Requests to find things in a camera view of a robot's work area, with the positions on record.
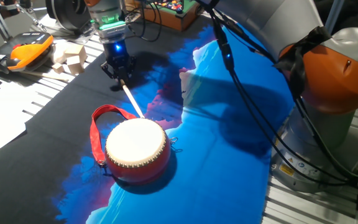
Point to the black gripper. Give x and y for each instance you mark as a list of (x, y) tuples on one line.
[(117, 54)]

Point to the pale wooden drumstick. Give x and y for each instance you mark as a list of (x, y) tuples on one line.
[(132, 100)]

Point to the red drum with white head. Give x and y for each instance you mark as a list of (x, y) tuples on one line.
[(135, 146)]

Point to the bare person hand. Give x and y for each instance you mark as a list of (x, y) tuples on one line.
[(8, 7)]

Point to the medium pale wooden block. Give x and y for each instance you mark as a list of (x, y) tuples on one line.
[(75, 65)]

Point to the large pale wooden block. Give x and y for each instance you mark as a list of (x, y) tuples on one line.
[(75, 51)]

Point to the small pale wooden block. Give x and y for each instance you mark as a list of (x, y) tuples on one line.
[(58, 68)]

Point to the white rounded object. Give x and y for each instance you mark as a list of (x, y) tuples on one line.
[(58, 51)]

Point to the miniature pool table toy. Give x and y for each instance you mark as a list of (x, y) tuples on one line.
[(176, 18)]

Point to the thin wooden stick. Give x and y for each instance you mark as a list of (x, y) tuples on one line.
[(45, 76)]

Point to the black round fan housing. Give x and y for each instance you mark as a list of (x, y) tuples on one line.
[(68, 14)]

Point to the orange and black teach pendant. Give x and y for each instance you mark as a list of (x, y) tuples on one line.
[(23, 51)]

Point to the silver metal rod device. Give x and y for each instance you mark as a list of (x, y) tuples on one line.
[(31, 17)]

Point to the blue and black printed cloth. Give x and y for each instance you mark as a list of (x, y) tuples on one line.
[(216, 174)]

